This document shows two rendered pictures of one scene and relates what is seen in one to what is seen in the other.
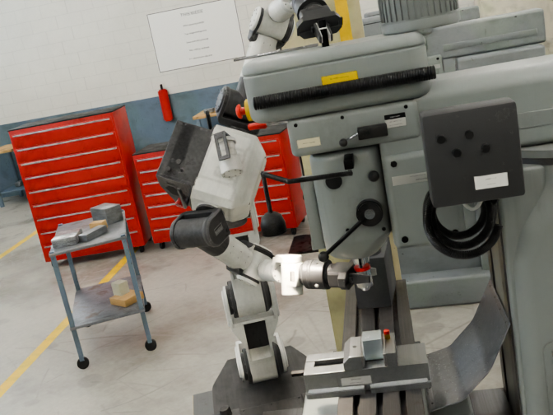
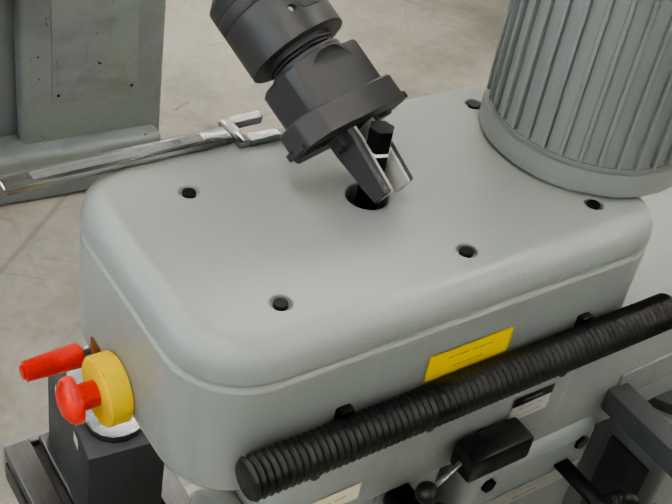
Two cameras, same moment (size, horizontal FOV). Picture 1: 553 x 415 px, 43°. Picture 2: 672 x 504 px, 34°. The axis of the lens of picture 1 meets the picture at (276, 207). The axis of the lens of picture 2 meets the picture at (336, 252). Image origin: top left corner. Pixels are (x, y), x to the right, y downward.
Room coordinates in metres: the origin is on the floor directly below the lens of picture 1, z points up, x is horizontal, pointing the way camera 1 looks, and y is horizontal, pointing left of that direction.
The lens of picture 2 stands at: (1.42, 0.38, 2.42)
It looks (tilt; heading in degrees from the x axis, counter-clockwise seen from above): 38 degrees down; 310
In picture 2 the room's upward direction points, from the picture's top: 11 degrees clockwise
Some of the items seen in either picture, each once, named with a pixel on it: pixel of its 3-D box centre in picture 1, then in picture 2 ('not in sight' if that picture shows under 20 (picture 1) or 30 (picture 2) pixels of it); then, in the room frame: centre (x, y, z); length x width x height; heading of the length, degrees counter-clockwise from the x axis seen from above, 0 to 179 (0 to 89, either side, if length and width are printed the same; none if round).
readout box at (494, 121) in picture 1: (471, 153); not in sight; (1.51, -0.45, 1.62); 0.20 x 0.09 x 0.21; 80
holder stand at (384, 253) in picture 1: (374, 270); (103, 435); (2.40, -0.30, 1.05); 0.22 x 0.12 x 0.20; 164
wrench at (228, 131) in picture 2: (275, 52); (143, 153); (2.04, -0.08, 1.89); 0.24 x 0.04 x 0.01; 81
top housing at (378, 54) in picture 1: (336, 75); (366, 264); (1.89, -0.22, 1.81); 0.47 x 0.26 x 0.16; 80
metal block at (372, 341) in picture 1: (373, 344); not in sight; (1.81, -0.19, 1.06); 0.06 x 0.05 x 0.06; 170
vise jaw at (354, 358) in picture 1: (354, 352); not in sight; (1.82, -0.14, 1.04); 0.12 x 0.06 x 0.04; 170
